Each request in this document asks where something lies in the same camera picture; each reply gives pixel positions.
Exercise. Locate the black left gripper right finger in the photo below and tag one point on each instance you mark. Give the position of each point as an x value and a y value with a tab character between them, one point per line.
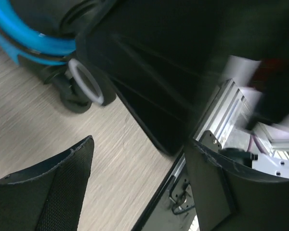
229	196

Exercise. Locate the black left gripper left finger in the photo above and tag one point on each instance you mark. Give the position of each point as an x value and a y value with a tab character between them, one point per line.
47	196

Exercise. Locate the aluminium rail frame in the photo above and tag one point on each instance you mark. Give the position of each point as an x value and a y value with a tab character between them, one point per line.
230	107

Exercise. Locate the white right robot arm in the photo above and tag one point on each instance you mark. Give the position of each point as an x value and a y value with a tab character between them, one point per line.
165	58

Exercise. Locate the blue suitcase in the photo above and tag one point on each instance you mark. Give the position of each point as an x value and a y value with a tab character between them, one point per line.
40	35

